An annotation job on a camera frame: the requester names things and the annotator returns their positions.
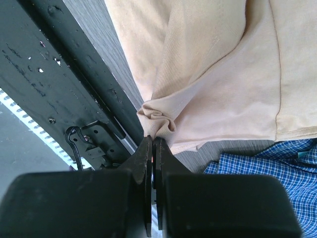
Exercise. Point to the white slotted cable duct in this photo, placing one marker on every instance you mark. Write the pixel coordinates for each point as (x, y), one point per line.
(34, 127)

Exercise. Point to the blue checkered shirt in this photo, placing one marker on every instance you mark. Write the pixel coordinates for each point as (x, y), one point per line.
(293, 163)

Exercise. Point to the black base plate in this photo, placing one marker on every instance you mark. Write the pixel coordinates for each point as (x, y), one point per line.
(49, 67)

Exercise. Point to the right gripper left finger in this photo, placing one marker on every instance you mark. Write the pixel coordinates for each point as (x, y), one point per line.
(109, 203)

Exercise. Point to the beige t-shirt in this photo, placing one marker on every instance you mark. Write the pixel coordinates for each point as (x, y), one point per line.
(212, 70)

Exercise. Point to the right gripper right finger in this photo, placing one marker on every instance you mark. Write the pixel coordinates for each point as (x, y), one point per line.
(218, 206)

